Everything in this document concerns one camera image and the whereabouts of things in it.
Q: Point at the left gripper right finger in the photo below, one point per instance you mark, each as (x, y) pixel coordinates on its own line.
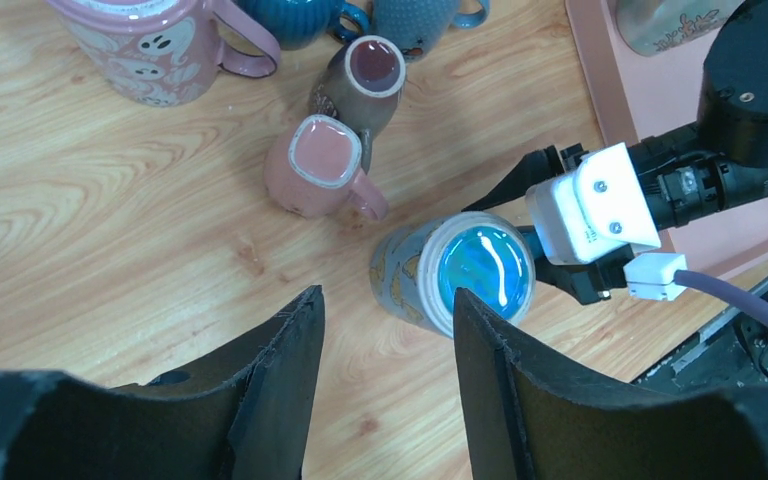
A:
(531, 412)

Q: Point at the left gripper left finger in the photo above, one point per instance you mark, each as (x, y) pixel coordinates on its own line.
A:
(242, 411)

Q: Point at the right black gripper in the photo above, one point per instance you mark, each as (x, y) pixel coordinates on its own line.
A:
(681, 181)

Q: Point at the blue butterfly mug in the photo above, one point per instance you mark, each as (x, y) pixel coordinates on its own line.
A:
(415, 271)

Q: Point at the pink upside-down mug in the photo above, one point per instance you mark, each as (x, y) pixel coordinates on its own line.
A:
(164, 53)

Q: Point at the dark blue round mug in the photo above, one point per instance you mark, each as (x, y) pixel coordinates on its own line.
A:
(297, 23)

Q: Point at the small pink dotted mug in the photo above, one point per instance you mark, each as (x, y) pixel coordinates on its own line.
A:
(314, 168)

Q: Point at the grey-blue dotted mug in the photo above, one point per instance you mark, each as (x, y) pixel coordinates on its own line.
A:
(417, 26)

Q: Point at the small brown mug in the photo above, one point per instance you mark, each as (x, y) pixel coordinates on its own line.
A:
(361, 86)

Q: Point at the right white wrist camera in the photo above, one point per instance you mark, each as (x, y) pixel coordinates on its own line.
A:
(597, 233)

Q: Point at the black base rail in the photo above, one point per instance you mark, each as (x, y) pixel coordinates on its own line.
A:
(730, 351)

